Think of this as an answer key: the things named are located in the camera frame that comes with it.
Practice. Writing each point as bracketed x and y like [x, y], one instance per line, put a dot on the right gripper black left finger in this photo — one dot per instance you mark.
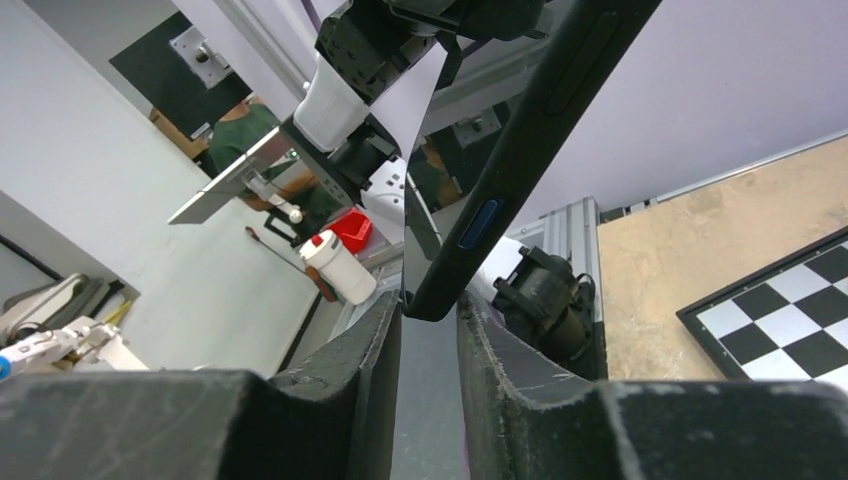
[331, 416]

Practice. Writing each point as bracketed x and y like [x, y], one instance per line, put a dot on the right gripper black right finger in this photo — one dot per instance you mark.
[528, 418]

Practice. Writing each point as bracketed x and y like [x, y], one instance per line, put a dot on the black phone case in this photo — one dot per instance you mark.
[586, 45]

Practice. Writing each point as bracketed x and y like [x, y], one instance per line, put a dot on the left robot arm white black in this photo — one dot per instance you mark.
[363, 48]

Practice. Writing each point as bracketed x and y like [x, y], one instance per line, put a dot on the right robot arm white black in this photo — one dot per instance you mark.
[550, 305]

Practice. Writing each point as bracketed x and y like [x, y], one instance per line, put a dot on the white bottle red cap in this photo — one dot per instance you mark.
[338, 266]

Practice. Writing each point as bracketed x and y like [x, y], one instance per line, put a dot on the red plastic bin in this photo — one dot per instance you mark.
[354, 229]

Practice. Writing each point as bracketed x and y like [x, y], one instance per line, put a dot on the black white chessboard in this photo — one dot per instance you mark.
[785, 322]

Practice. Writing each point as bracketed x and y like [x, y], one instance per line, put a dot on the person in green shirt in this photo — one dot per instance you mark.
[251, 127]

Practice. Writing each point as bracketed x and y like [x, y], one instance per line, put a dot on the aluminium frame rail left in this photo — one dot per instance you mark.
[569, 232]

